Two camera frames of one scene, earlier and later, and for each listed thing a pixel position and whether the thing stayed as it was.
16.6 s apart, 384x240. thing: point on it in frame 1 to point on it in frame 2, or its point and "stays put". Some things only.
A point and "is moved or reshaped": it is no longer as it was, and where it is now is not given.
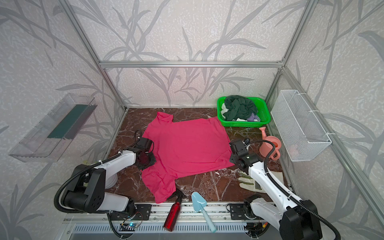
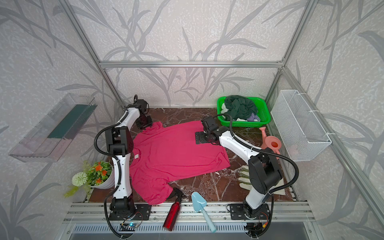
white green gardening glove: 247,182 stays put
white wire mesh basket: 301,134 stays put
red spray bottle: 175,211 stays put
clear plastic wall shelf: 47,141 stays put
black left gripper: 149,159 to 144,122
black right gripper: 235,156 to 201,137
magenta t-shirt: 182,147 is moved or reshaped
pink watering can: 266,147 stays put
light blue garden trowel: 199,202 stays put
